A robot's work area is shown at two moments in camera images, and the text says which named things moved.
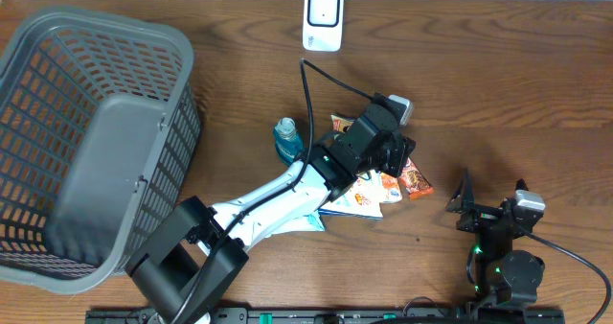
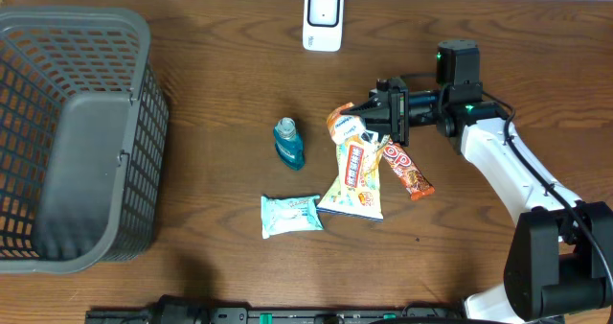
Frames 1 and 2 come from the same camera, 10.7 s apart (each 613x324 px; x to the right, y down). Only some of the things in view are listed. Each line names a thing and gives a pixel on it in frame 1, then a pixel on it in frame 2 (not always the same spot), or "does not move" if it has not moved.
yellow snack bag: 363,197 does not move
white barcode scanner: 323,18 does not move
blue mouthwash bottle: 287,144 does not move
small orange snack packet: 391,189 to 334,113
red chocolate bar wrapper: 414,182 does not move
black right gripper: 480,216 to 396,104
